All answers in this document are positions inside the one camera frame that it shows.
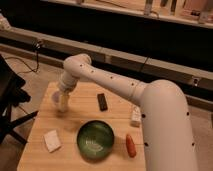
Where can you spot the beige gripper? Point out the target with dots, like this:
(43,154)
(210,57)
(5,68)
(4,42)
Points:
(63,100)

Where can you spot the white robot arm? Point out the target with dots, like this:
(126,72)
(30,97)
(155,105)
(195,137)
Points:
(166,124)

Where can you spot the green ceramic bowl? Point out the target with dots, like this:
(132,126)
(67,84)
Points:
(95,140)

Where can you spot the black rectangular block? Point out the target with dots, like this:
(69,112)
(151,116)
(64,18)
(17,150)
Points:
(102,102)

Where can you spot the white sponge block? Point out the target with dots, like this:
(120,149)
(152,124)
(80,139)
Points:
(52,141)

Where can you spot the black office chair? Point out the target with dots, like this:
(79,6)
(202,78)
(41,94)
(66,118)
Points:
(11,95)

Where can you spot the white plastic bottle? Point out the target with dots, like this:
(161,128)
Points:
(135,119)

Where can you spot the orange carrot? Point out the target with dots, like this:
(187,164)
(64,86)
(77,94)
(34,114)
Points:
(130,146)

